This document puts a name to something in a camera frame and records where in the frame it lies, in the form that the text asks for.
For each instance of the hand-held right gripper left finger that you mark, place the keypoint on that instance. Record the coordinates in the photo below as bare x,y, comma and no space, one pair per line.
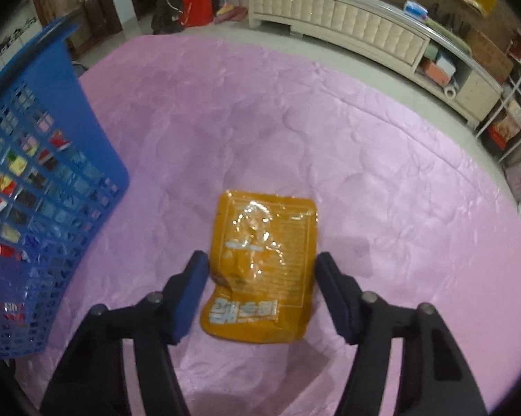
191,299

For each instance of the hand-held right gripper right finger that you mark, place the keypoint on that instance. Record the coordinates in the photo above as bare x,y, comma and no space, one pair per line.
338,299

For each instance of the orange snack packet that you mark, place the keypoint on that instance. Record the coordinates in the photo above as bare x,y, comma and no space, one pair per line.
264,247

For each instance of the blue plastic mesh basket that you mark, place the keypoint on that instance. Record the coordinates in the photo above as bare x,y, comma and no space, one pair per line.
48,65

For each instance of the paper roll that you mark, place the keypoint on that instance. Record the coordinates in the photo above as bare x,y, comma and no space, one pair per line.
450,92

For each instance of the orange storage box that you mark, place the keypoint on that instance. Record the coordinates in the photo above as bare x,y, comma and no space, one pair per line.
433,73

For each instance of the white metal rack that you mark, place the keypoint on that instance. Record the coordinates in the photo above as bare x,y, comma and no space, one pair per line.
503,108

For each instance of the cream TV cabinet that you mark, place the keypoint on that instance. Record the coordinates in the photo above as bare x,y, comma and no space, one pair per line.
329,13

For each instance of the black bag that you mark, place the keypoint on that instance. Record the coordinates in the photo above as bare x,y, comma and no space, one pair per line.
167,13

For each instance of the cardboard box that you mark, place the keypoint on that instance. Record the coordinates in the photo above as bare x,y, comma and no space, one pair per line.
490,54

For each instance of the red paper bag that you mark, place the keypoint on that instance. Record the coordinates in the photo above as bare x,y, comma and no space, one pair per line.
197,8

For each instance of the blue tissue box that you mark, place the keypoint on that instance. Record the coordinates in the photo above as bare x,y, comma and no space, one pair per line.
415,10

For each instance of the dark wooden door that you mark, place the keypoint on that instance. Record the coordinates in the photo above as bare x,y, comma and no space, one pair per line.
91,4

